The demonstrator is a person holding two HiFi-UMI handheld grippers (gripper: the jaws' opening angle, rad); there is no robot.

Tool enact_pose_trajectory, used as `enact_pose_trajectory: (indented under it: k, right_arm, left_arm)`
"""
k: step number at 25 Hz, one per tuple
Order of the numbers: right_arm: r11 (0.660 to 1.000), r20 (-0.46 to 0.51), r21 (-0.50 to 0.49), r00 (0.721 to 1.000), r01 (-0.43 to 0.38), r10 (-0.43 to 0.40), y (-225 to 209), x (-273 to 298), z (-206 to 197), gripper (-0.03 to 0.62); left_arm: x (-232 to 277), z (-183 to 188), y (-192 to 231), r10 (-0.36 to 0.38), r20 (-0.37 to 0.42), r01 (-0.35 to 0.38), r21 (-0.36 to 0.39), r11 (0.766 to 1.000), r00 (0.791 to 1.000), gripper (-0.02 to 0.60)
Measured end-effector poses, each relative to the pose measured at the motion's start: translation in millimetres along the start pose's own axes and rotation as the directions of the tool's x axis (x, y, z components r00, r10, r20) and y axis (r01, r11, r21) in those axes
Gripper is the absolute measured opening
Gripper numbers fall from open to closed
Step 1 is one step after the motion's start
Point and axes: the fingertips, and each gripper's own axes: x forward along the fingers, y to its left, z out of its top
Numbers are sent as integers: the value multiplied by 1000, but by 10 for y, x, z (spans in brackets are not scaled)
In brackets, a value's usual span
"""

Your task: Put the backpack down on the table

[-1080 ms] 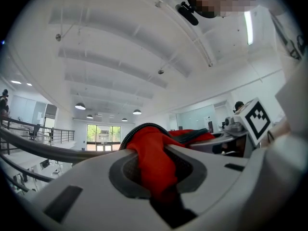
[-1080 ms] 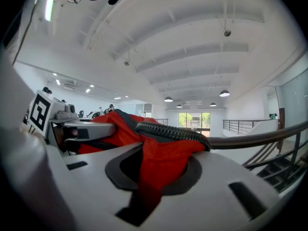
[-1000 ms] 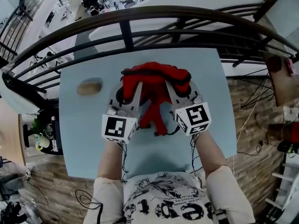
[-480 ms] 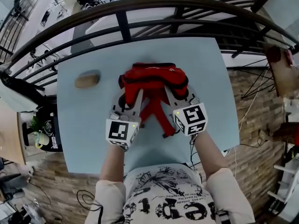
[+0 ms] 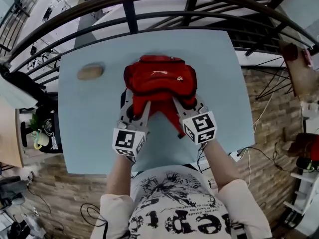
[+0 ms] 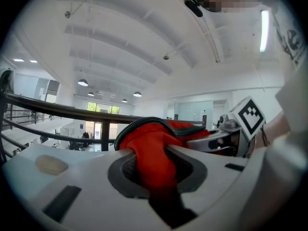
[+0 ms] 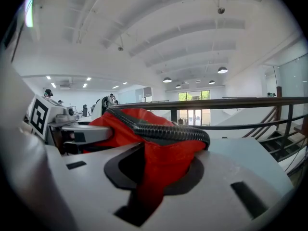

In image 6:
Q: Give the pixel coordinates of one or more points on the black head camera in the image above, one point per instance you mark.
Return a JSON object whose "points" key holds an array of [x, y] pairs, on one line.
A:
{"points": [[193, 7]]}

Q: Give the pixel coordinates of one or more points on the white table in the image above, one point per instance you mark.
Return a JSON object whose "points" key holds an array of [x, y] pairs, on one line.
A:
{"points": [[21, 177]]}

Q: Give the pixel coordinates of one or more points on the large window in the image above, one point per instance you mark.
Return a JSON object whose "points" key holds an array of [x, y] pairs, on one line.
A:
{"points": [[103, 107]]}

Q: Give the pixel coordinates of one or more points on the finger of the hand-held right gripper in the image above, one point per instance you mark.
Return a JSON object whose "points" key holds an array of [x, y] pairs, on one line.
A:
{"points": [[231, 151], [202, 143]]}

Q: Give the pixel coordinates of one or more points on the person's white printed shirt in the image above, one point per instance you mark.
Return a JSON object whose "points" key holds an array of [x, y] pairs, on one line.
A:
{"points": [[296, 100]]}

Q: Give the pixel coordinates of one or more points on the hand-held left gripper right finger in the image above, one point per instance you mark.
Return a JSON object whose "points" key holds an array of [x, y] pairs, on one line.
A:
{"points": [[216, 182]]}

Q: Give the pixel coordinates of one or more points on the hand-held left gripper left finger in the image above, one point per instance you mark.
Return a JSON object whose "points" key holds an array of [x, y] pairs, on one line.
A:
{"points": [[96, 196]]}

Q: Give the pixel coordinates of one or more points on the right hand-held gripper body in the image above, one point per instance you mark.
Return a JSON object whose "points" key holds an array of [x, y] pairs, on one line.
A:
{"points": [[250, 118]]}

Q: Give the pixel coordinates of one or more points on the beige oval object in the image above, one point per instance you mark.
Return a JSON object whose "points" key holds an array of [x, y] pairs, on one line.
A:
{"points": [[51, 165]]}

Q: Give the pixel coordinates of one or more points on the black metal railing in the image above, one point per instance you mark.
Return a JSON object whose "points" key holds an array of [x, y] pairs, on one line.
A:
{"points": [[72, 113]]}

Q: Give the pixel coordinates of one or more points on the person's right forearm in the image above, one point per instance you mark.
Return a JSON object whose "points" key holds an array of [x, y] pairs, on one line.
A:
{"points": [[276, 131]]}

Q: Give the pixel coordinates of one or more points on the red cloth with black trim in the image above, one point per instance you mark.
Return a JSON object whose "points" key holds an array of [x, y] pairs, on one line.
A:
{"points": [[154, 157]]}

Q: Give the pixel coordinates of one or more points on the large pendant lamp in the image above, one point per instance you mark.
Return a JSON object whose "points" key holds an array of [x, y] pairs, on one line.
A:
{"points": [[137, 94], [82, 82]]}

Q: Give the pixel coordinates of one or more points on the long ceiling light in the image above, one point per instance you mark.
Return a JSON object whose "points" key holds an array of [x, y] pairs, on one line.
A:
{"points": [[264, 30]]}

